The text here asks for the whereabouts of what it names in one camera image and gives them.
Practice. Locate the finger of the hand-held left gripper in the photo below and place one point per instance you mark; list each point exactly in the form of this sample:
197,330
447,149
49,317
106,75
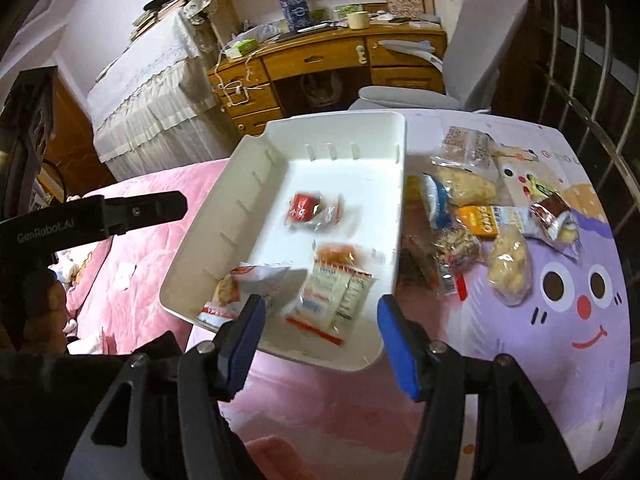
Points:
150,210

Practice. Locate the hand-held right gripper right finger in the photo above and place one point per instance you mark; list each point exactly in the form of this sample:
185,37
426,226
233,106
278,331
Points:
400,350

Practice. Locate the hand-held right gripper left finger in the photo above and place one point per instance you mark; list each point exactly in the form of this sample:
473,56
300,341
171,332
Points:
245,345

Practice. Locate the red white cracker packet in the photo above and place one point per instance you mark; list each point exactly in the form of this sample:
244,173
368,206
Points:
235,287

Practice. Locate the dark snack packet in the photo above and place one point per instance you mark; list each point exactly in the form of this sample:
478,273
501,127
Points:
415,267

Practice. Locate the white labelled snack packet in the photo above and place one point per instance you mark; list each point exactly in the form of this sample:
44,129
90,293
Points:
330,300

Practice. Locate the clear nut bar packet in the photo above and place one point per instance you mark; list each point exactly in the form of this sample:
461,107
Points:
452,250

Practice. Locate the orange crispy snack packet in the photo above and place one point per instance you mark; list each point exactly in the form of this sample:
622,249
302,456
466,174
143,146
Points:
336,255

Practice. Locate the yellow bread packet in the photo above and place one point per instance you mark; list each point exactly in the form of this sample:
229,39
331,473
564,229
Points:
510,267

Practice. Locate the blue white snack packet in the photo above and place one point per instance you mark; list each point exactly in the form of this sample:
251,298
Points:
432,200

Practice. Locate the small clear snack wrapper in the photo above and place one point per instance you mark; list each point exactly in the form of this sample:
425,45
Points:
327,212

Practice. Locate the white orange snack packet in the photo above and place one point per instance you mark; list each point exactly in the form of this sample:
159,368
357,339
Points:
495,220

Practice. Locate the pale round bread packet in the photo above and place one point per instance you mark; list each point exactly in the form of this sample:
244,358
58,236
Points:
470,185

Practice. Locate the white plastic bin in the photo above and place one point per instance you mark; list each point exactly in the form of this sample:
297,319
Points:
350,170

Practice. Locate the brown snack packet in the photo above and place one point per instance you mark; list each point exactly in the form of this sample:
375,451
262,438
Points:
552,220

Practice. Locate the clear labelled bread packet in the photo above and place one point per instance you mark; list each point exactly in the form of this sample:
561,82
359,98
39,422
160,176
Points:
465,150

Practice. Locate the person's left hand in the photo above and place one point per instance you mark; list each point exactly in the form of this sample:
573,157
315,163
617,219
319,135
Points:
47,310

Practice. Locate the cartoon printed bedding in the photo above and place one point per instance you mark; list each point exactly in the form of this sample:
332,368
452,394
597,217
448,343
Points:
70,267

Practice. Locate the brown wooden cabinet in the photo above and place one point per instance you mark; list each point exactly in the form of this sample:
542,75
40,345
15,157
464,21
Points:
75,130

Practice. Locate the white lace cloth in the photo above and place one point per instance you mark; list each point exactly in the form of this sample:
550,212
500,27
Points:
145,85

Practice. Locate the cartoon printed cloth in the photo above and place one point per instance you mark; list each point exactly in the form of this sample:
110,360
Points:
550,335

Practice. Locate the green tissue box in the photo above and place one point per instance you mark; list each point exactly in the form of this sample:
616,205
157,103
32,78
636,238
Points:
242,47

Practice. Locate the white plastic bag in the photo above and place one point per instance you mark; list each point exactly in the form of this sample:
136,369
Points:
262,32

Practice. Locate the patterned cloth bag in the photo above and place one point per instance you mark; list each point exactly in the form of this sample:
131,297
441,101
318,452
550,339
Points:
197,5

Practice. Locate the wooden desk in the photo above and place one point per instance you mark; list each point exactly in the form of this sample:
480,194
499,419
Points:
310,57

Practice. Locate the blue gift bag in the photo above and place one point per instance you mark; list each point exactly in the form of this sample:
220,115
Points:
295,7

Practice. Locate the pale yellow mug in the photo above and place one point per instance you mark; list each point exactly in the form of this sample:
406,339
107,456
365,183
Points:
357,20

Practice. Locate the grey office chair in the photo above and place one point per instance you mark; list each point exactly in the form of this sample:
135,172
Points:
480,50

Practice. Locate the printed storage box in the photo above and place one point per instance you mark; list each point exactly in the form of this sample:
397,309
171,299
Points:
405,0

